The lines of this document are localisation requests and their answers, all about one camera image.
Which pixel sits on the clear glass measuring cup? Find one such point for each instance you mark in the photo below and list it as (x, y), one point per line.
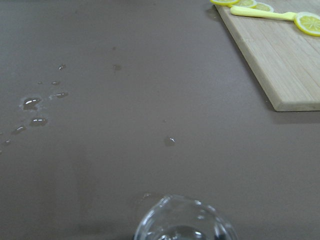
(176, 217)

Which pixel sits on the lemon slice top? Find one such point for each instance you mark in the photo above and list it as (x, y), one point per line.
(224, 2)

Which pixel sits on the bamboo cutting board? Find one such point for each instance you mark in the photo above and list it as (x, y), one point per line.
(284, 60)

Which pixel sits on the yellow plastic knife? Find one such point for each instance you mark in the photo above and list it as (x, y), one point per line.
(251, 12)

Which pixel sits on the lemon slice on knife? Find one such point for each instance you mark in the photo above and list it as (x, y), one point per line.
(308, 23)

